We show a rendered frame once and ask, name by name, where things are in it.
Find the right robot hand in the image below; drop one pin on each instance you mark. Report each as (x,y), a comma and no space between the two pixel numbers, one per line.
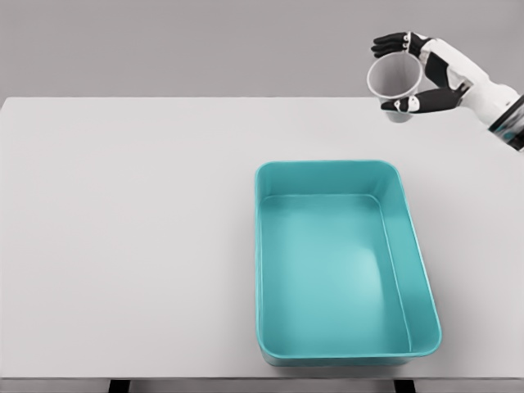
(450,61)

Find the white paper cup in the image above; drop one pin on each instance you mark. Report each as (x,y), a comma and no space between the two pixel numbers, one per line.
(393,78)

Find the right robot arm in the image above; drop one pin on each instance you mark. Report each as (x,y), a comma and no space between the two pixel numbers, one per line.
(504,109)

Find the teal plastic basket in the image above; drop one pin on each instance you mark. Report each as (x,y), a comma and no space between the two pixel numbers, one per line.
(340,262)

